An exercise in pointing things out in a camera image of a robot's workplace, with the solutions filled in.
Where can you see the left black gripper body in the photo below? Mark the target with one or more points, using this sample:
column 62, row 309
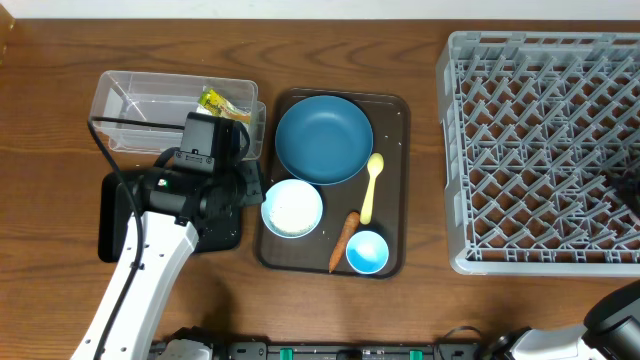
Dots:
column 240, row 188

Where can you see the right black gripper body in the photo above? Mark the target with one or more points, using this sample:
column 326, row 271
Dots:
column 634, row 186

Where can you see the yellow green snack wrapper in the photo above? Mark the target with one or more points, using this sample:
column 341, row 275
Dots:
column 213, row 104

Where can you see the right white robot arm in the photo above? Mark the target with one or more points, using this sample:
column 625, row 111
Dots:
column 610, row 330

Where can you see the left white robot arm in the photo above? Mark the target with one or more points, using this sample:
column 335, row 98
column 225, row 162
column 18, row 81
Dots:
column 173, row 205

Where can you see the grey dishwasher rack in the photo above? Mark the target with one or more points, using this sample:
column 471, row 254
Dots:
column 537, row 126

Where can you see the light blue rice bowl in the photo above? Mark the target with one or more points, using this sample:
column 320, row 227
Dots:
column 292, row 209

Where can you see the dark blue plate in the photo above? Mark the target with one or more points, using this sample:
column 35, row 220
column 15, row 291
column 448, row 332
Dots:
column 324, row 140

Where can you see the orange carrot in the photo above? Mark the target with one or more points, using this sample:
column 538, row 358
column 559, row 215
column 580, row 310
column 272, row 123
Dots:
column 348, row 230

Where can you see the dark brown serving tray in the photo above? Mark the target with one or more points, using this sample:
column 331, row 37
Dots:
column 390, row 120

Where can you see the clear plastic bin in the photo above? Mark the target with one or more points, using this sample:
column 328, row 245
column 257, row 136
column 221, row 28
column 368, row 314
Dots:
column 142, row 112

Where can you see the black plastic bin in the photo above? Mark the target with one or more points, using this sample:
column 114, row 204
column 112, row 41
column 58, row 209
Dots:
column 220, row 234

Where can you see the yellow plastic spoon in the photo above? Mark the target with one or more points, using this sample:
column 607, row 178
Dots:
column 374, row 167

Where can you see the light blue plastic cup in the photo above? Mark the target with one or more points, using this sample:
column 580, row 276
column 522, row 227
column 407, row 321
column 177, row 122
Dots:
column 367, row 252

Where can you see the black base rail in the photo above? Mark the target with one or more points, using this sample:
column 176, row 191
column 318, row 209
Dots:
column 198, row 343

